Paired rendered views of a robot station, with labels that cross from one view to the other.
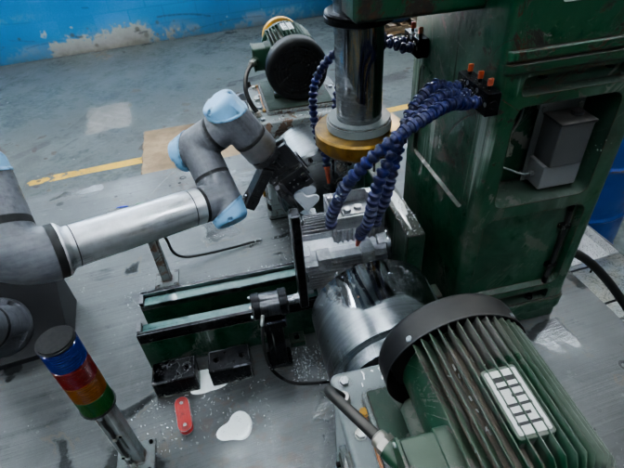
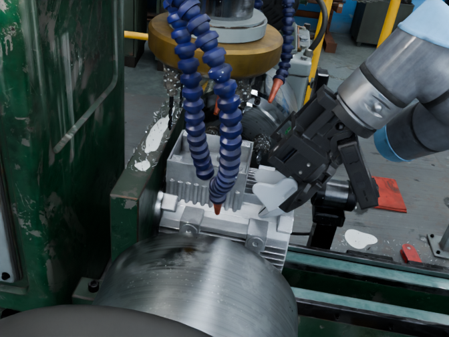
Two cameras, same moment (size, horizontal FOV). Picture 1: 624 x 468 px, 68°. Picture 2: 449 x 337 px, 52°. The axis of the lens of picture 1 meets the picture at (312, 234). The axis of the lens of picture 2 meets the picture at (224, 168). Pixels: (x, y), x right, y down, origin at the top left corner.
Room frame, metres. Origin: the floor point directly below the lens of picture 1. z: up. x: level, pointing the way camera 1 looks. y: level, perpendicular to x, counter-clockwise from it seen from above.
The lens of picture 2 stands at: (1.45, 0.06, 1.52)
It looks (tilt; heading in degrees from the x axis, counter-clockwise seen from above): 33 degrees down; 193
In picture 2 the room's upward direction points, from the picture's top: 8 degrees clockwise
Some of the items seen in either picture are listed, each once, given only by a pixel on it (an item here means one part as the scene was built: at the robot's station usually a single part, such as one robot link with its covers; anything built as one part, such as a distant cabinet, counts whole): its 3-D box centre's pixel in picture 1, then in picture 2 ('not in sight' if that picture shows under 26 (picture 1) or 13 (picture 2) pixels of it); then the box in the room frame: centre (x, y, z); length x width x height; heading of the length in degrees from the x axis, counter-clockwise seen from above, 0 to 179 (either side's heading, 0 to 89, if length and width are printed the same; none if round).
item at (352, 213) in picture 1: (353, 214); (210, 169); (0.85, -0.10, 1.11); 0.12 x 0.11 x 0.07; 98
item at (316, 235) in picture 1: (337, 247); (228, 219); (0.85, -0.06, 1.01); 0.20 x 0.19 x 0.19; 98
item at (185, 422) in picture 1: (184, 415); (411, 259); (0.55, 0.32, 0.81); 0.09 x 0.03 x 0.02; 17
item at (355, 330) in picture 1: (389, 349); (242, 119); (0.52, -0.13, 1.04); 0.41 x 0.25 x 0.25; 9
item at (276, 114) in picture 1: (297, 142); not in sight; (1.44, 0.02, 0.99); 0.35 x 0.31 x 0.37; 9
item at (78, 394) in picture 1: (84, 383); not in sight; (0.47, 0.41, 1.10); 0.06 x 0.06 x 0.04
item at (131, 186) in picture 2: (402, 247); (131, 222); (0.87, -0.23, 0.97); 0.30 x 0.11 x 0.34; 9
